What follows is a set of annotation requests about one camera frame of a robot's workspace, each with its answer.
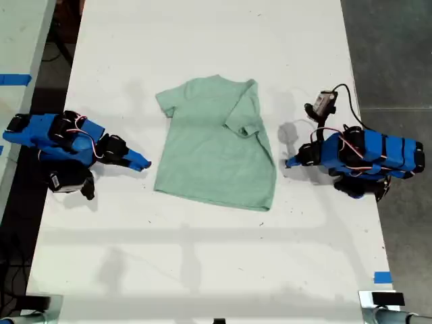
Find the pale green T-shirt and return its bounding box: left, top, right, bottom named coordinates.
left=154, top=74, right=278, bottom=213

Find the long blue tape strip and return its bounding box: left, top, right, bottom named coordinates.
left=0, top=74, right=33, bottom=86

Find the white side table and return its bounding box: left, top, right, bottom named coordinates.
left=0, top=0, right=57, bottom=217

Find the short blue tape piece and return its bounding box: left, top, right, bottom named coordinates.
left=373, top=270, right=393, bottom=284

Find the small black box on white plate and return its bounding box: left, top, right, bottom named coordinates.
left=358, top=290, right=406, bottom=308

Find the small black box on metal clamp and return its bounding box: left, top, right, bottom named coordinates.
left=24, top=294, right=52, bottom=310

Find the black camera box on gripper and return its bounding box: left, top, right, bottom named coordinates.
left=48, top=167, right=97, bottom=201
left=304, top=89, right=339, bottom=131

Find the black camera cable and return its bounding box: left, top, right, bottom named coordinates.
left=331, top=84, right=371, bottom=131

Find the black floor cable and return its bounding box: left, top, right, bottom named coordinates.
left=42, top=39, right=74, bottom=64

